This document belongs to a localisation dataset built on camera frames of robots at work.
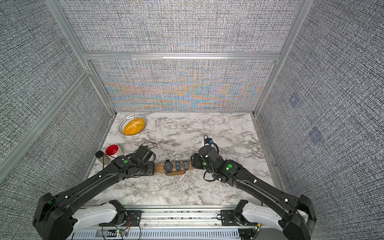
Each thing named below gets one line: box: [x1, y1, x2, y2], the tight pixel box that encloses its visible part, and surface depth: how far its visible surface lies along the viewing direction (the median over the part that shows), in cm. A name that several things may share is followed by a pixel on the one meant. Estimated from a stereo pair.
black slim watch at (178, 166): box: [174, 161, 182, 172], surface depth 85 cm
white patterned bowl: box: [118, 114, 147, 136], surface depth 108 cm
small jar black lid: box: [95, 150, 111, 166], surface depth 88 cm
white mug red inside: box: [105, 143, 124, 158], surface depth 93 cm
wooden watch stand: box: [154, 161, 196, 176], surface depth 84 cm
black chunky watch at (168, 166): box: [163, 159, 174, 174], surface depth 83 cm
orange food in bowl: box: [123, 118, 146, 136], surface depth 105 cm
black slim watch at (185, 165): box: [182, 161, 190, 171], surface depth 85 cm
